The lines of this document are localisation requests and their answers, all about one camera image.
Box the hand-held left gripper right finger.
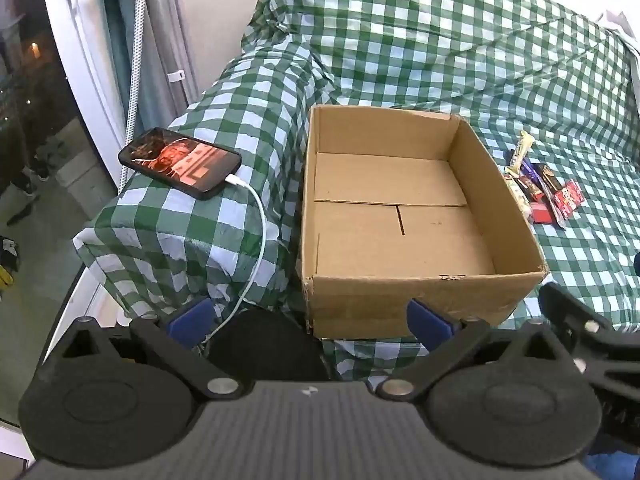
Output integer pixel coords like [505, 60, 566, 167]
[375, 299, 576, 402]

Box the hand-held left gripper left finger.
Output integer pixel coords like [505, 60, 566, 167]
[42, 297, 246, 402]

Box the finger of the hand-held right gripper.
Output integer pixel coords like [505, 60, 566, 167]
[539, 282, 640, 387]

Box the brown cardboard box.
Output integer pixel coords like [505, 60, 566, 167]
[299, 104, 551, 341]

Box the green white snack packet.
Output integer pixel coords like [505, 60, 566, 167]
[505, 175, 533, 222]

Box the brown chocolate bar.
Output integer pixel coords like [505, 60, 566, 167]
[537, 162, 563, 193]

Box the purple snack packet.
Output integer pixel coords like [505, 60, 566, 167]
[517, 157, 543, 186]

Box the yellow white snack bar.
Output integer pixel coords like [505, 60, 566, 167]
[509, 130, 535, 171]

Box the black smartphone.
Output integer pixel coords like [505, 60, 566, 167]
[118, 128, 243, 201]

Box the phone holder stand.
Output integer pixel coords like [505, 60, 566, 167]
[97, 0, 201, 131]

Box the white crumpled item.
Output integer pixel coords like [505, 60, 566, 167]
[597, 9, 640, 56]

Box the white charging cable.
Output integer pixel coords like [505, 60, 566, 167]
[202, 175, 267, 348]

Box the white braided hose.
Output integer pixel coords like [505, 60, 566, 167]
[117, 0, 147, 196]

